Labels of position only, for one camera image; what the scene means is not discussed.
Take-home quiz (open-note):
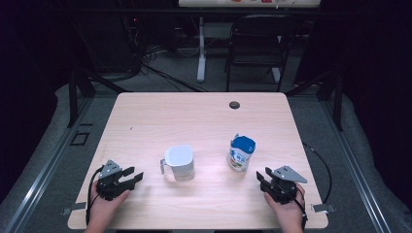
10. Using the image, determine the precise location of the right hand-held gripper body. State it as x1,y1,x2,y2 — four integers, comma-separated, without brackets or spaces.
263,165,308,206

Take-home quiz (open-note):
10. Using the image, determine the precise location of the black metal frame stand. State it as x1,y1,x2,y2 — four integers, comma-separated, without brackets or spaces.
285,69,344,132
67,67,130,128

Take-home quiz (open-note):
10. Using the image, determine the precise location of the dark equipment cabinet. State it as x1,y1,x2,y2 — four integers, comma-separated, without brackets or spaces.
77,14,142,74

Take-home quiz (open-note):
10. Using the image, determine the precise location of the white and blue food pouch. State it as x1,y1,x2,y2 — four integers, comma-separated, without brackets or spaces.
225,133,257,173

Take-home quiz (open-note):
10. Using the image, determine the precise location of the clear container with white lid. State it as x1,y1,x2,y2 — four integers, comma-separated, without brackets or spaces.
159,144,196,183

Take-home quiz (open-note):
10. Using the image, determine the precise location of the aluminium floor rail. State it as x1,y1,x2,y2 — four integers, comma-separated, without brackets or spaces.
320,96,395,233
0,96,95,233

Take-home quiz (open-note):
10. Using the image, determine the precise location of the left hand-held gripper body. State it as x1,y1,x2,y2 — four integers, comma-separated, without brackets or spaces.
95,159,137,202

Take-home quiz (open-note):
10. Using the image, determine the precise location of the black cable with connector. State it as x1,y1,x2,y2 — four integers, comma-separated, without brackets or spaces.
301,142,332,205

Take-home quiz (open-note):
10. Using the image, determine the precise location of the person's left hand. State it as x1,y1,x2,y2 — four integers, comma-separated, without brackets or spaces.
86,181,131,229

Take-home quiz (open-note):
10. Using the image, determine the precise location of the black floor cable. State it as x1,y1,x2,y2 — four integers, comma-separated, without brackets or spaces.
140,62,208,93

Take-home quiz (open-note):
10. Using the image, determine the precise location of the grey bracket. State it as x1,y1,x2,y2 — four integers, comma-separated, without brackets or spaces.
311,203,337,214
61,201,87,216

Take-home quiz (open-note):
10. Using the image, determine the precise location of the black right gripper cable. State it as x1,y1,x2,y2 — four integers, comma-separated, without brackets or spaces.
292,187,309,231

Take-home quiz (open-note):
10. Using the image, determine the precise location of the person's right hand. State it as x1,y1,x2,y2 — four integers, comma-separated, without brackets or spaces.
263,183,306,231

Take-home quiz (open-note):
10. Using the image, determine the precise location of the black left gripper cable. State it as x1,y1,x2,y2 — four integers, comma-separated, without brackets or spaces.
85,166,105,226

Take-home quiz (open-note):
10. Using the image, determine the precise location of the black folding chair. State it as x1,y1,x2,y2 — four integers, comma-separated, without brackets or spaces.
223,13,300,93

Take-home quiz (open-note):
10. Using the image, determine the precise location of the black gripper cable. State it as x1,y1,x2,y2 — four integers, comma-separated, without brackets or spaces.
292,187,309,231
85,166,105,226

